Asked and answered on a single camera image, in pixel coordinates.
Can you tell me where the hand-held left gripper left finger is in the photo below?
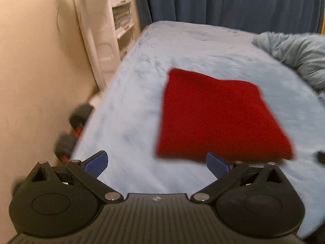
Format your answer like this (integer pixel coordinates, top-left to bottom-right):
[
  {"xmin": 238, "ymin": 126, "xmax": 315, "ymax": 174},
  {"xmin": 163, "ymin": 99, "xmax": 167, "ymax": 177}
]
[{"xmin": 24, "ymin": 150, "xmax": 124, "ymax": 204}]

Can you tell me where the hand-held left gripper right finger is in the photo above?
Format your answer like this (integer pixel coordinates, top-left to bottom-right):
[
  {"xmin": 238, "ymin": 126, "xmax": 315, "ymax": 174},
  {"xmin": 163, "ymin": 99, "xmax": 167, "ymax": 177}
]
[{"xmin": 190, "ymin": 152, "xmax": 288, "ymax": 204}]

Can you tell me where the red knit cardigan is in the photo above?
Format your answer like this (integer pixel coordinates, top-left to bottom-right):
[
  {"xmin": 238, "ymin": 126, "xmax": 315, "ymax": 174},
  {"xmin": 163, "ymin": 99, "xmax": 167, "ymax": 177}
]
[{"xmin": 155, "ymin": 68, "xmax": 296, "ymax": 162}]

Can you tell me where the light blue fleece bed blanket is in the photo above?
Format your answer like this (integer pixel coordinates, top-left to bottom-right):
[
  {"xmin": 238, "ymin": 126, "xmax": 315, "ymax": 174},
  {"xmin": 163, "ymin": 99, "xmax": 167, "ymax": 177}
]
[{"xmin": 70, "ymin": 20, "xmax": 325, "ymax": 239}]

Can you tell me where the crumpled light blue blanket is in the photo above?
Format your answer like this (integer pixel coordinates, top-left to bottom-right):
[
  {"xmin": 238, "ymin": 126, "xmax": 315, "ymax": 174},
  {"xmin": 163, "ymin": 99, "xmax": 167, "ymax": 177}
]
[{"xmin": 252, "ymin": 32, "xmax": 325, "ymax": 92}]

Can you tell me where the white shelf unit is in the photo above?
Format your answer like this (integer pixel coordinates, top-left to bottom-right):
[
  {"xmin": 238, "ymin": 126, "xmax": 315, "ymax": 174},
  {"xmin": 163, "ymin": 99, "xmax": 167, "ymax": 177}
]
[{"xmin": 95, "ymin": 0, "xmax": 143, "ymax": 64}]

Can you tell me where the dark blue curtain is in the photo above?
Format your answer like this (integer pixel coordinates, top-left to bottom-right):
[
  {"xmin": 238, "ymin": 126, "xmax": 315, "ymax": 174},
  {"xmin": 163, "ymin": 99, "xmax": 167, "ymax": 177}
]
[{"xmin": 133, "ymin": 0, "xmax": 325, "ymax": 35}]

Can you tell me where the black dumbbell with red handle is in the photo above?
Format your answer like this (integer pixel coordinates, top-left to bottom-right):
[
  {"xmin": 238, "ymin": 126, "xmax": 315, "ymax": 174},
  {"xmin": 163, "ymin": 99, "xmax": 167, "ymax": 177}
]
[{"xmin": 54, "ymin": 104, "xmax": 94, "ymax": 163}]

